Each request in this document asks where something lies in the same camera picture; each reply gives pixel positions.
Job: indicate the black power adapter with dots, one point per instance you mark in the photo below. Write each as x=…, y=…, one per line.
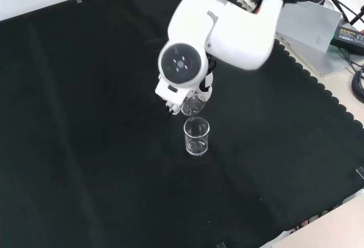
x=348, y=36

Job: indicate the pale board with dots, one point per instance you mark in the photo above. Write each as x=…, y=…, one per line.
x=312, y=26

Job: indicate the black bench cloth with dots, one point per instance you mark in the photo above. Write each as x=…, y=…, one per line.
x=85, y=117

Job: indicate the small clear glass beaker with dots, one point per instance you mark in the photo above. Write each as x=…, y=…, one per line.
x=193, y=105

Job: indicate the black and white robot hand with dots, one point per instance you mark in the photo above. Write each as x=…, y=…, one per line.
x=170, y=94

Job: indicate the tall clear glass beaker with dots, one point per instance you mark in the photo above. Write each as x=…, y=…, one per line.
x=196, y=145

